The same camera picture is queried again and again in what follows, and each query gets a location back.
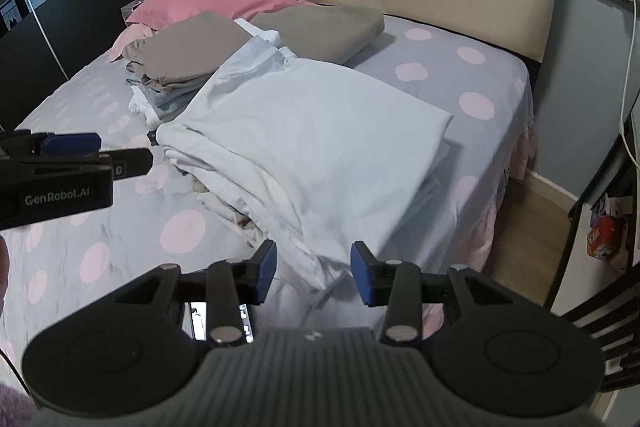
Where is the black metal rack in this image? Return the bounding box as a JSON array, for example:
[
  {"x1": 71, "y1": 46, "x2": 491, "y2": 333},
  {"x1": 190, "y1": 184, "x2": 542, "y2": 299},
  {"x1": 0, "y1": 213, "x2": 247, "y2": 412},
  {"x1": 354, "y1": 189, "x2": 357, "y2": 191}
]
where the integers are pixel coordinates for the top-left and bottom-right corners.
[{"x1": 545, "y1": 142, "x2": 640, "y2": 393}]

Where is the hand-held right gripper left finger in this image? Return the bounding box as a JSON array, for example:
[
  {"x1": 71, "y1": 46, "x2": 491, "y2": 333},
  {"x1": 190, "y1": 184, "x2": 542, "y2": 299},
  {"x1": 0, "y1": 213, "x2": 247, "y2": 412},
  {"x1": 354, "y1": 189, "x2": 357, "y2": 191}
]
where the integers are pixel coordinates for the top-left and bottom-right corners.
[{"x1": 115, "y1": 239, "x2": 277, "y2": 349}]

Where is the white t-shirt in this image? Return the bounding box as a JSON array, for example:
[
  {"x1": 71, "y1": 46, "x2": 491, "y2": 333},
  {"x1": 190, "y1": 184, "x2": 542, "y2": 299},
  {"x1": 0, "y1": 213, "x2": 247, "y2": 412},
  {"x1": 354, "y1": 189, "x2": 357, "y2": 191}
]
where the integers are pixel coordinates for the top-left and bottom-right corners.
[{"x1": 156, "y1": 57, "x2": 455, "y2": 293}]

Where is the taupe garment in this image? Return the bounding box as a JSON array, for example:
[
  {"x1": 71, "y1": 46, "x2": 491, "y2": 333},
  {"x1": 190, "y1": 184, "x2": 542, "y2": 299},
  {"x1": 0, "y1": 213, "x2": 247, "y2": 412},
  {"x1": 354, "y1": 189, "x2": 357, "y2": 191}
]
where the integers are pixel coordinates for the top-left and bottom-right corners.
[{"x1": 122, "y1": 11, "x2": 256, "y2": 90}]

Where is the red packet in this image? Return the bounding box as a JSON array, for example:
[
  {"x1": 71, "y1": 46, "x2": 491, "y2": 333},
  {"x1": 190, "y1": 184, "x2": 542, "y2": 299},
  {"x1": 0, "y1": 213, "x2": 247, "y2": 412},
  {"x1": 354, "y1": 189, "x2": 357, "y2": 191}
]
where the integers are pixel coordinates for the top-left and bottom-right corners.
[{"x1": 585, "y1": 214, "x2": 624, "y2": 261}]

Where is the light pink garment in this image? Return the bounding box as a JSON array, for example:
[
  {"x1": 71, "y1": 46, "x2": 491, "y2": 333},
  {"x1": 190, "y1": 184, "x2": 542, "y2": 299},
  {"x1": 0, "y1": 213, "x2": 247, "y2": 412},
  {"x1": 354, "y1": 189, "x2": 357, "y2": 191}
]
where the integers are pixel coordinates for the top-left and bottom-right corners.
[{"x1": 109, "y1": 24, "x2": 156, "y2": 62}]

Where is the taupe pillow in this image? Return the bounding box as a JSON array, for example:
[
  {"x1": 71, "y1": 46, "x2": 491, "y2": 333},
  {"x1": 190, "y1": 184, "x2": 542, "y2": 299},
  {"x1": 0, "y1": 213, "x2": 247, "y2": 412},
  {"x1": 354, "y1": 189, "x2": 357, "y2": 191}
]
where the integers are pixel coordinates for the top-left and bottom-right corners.
[{"x1": 250, "y1": 4, "x2": 386, "y2": 68}]

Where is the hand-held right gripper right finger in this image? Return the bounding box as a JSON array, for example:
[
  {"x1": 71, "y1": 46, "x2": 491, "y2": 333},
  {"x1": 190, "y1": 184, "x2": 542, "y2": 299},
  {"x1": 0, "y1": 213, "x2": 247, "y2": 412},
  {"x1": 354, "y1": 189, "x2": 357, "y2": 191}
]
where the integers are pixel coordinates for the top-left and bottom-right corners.
[{"x1": 351, "y1": 241, "x2": 513, "y2": 349}]

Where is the pile of folded clothes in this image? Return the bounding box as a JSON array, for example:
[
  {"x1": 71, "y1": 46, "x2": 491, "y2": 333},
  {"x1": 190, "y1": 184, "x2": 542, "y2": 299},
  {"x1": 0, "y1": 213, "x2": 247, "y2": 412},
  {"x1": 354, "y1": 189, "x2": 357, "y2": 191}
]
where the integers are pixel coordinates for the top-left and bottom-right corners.
[{"x1": 127, "y1": 34, "x2": 296, "y2": 128}]

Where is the purple fluffy blanket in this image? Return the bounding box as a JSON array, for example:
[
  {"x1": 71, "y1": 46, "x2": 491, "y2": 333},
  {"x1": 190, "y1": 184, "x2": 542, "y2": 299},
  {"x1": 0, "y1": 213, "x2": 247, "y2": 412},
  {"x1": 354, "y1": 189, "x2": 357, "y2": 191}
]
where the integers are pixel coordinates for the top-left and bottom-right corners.
[{"x1": 0, "y1": 382, "x2": 36, "y2": 427}]

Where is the black wardrobe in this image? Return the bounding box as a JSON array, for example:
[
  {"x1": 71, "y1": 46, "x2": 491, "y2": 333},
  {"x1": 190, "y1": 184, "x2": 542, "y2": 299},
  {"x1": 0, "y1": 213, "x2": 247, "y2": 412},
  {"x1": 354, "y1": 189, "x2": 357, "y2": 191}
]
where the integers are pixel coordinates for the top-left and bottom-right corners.
[{"x1": 0, "y1": 0, "x2": 151, "y2": 132}]

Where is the white folded garment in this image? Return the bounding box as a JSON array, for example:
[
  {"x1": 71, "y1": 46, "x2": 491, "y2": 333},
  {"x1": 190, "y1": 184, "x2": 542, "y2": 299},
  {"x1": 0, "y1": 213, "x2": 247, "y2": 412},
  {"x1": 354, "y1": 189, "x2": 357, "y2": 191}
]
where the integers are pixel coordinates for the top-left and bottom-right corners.
[{"x1": 129, "y1": 87, "x2": 162, "y2": 130}]

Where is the bed with pink-dotted sheet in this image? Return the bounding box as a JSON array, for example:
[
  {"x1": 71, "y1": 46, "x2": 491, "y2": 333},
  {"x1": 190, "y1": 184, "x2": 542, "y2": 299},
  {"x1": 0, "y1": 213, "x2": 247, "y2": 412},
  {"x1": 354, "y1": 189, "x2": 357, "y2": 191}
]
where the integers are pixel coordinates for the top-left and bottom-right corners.
[{"x1": 0, "y1": 12, "x2": 538, "y2": 358}]

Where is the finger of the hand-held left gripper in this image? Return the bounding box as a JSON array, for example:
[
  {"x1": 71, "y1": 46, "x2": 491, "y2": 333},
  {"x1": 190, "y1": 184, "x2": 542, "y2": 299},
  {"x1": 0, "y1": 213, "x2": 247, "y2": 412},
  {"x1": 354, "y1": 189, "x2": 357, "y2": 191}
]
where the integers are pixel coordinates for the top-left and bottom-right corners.
[
  {"x1": 32, "y1": 133, "x2": 101, "y2": 156},
  {"x1": 99, "y1": 148, "x2": 153, "y2": 182}
]

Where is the white charger cable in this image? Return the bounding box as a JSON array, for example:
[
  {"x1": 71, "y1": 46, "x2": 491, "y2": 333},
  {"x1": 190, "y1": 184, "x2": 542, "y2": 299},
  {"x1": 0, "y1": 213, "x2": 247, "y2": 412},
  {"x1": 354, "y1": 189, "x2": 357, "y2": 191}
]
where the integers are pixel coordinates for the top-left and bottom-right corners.
[{"x1": 617, "y1": 0, "x2": 640, "y2": 168}]

